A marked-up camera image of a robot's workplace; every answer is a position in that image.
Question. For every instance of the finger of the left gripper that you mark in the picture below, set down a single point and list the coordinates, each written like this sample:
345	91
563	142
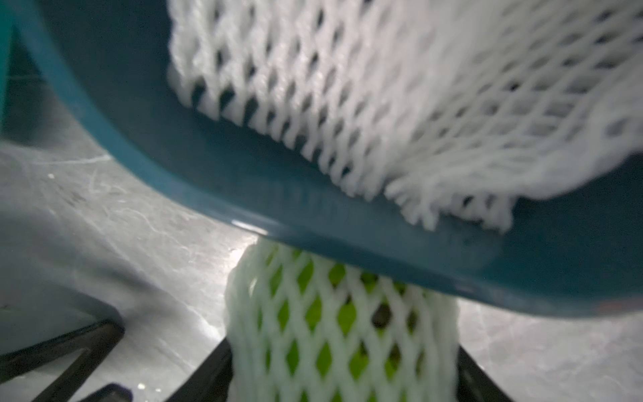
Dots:
94	343

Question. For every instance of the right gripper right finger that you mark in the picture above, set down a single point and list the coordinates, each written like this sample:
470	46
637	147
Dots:
474	385

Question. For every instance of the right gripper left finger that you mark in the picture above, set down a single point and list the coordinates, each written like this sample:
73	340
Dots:
211	380

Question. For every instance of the white foam net sleeve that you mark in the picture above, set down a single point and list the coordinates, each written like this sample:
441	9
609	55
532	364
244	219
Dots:
443	308

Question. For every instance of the green custard apple front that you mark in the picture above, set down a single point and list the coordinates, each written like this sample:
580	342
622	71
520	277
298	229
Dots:
323	331

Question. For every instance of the grey foam net tray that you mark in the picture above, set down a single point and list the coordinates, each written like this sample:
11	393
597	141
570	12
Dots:
576	256

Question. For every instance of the white foam net back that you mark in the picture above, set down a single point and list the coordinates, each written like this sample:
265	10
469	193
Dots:
442	107

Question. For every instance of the teal plastic basket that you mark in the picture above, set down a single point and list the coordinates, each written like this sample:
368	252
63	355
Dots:
6	38

